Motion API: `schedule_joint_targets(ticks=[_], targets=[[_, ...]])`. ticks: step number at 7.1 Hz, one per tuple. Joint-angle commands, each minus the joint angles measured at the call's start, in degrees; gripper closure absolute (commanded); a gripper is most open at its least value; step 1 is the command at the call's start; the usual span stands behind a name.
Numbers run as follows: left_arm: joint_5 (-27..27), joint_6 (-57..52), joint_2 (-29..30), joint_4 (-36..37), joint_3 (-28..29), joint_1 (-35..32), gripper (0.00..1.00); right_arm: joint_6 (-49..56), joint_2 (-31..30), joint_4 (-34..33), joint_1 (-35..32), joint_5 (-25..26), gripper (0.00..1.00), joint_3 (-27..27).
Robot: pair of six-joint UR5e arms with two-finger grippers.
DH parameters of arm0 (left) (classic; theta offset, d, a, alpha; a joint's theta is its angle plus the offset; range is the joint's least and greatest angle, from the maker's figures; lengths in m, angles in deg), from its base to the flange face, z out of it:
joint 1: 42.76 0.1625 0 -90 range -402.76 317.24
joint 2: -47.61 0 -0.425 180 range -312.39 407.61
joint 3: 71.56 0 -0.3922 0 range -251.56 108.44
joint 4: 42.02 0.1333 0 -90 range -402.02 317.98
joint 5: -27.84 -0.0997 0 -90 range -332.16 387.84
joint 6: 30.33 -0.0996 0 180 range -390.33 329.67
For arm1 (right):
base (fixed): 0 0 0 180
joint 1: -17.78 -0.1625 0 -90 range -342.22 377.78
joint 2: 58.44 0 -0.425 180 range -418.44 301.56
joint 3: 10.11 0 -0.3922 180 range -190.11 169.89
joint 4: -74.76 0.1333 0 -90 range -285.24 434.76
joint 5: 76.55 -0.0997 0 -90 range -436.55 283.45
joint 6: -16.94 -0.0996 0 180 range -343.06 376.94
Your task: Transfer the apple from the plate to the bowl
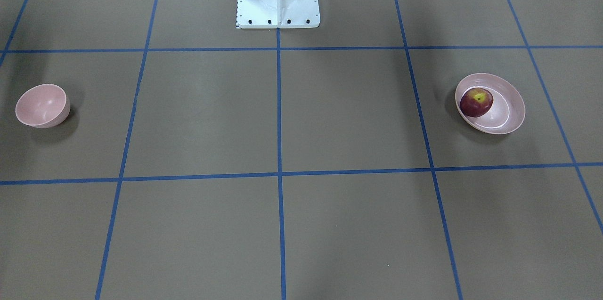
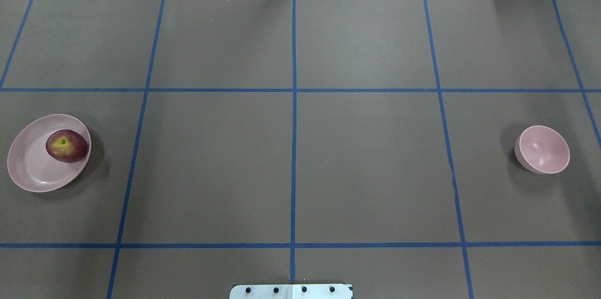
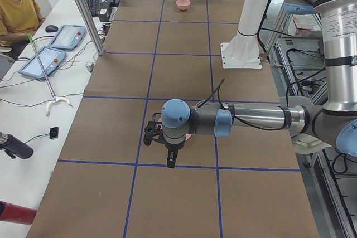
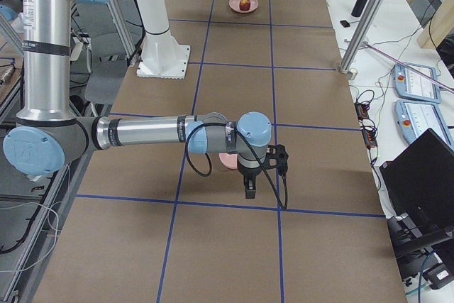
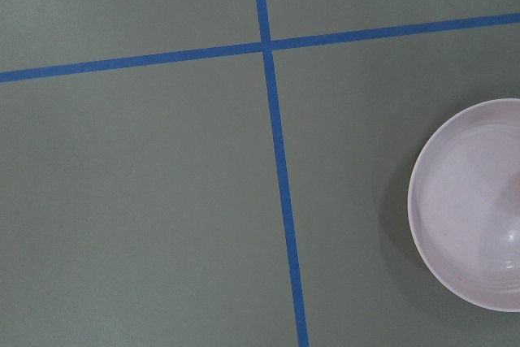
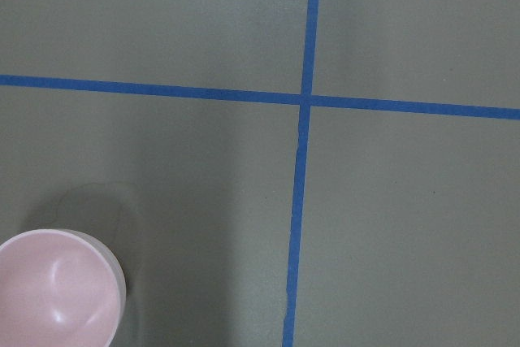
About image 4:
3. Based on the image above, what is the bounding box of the pink bowl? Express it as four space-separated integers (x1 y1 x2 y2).
218 153 238 170

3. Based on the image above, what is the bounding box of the black camera cable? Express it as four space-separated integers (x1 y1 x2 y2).
185 122 289 211

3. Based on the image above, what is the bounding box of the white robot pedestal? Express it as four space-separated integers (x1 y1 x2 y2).
136 0 191 79

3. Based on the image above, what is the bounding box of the red apple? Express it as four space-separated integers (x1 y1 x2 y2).
238 0 251 11

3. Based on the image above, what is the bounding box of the black laptop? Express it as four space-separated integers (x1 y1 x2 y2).
380 128 453 228

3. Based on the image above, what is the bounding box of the aluminium frame post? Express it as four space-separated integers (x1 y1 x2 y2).
338 0 383 80

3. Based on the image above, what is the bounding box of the small black square device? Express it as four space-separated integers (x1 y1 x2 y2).
340 20 351 28

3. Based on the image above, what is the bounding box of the black orange usb hub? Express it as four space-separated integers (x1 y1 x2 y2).
355 101 378 150

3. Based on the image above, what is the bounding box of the pink plate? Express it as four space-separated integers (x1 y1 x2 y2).
228 0 259 14

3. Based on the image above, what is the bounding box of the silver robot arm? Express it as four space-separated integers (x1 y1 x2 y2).
3 0 271 199

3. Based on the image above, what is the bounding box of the upper blue teach pendant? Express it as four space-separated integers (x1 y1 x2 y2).
392 64 441 104

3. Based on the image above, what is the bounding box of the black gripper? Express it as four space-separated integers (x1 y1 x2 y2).
238 164 262 199

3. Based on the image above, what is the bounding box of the blue teach pendant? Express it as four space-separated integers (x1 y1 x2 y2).
394 99 453 148
392 64 441 104

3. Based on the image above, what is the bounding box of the reacher grabber stick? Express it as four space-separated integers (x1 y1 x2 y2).
361 41 454 94

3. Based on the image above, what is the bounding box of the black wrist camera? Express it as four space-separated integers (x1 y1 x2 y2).
265 144 289 178

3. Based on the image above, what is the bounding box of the lower blue teach pendant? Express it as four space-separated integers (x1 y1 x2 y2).
394 99 453 148

